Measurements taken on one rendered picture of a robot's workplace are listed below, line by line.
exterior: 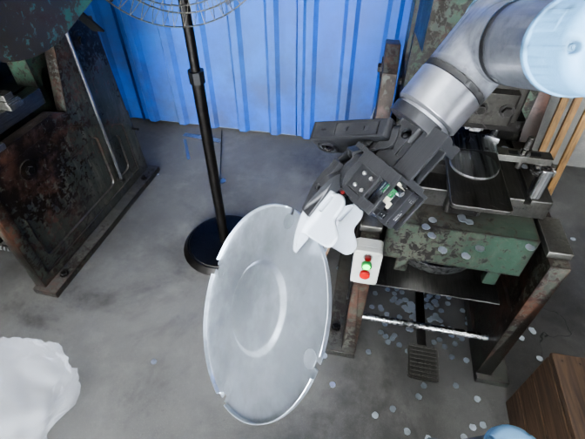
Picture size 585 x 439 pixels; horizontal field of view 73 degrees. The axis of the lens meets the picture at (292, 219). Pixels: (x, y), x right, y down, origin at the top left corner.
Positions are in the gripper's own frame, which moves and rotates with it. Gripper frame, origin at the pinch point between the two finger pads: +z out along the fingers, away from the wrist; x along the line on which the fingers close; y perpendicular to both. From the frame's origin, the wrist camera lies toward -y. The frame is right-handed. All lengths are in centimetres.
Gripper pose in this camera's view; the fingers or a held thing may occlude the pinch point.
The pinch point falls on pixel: (301, 240)
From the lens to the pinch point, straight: 50.2
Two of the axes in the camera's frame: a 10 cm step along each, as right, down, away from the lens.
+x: 6.2, 2.7, 7.4
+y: 4.9, 6.0, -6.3
